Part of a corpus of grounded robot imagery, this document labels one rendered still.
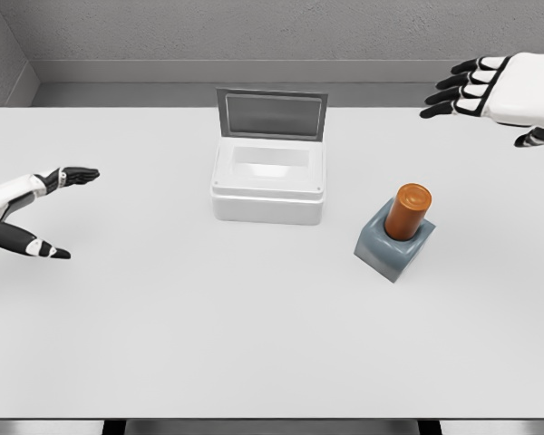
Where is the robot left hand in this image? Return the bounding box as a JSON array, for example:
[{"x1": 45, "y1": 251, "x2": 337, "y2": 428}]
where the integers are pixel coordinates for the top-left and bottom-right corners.
[{"x1": 0, "y1": 166, "x2": 101, "y2": 261}]

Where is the grey hinged box lid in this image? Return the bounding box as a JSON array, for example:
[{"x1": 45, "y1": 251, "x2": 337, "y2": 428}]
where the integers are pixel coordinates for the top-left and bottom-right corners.
[{"x1": 215, "y1": 86, "x2": 329, "y2": 142}]

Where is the orange cylinder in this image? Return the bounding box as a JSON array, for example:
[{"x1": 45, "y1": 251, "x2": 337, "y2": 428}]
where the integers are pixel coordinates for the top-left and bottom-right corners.
[{"x1": 385, "y1": 182, "x2": 433, "y2": 241}]

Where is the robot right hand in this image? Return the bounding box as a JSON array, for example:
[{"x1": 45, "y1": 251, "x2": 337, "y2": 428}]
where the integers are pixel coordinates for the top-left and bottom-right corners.
[{"x1": 419, "y1": 53, "x2": 544, "y2": 149}]

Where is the grey block holder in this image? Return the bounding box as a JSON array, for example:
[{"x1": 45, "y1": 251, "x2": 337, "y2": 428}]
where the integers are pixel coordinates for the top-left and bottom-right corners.
[{"x1": 354, "y1": 209, "x2": 438, "y2": 285}]

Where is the white open box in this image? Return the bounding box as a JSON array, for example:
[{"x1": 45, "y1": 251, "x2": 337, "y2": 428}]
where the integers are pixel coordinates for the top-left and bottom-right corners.
[{"x1": 210, "y1": 136, "x2": 326, "y2": 227}]

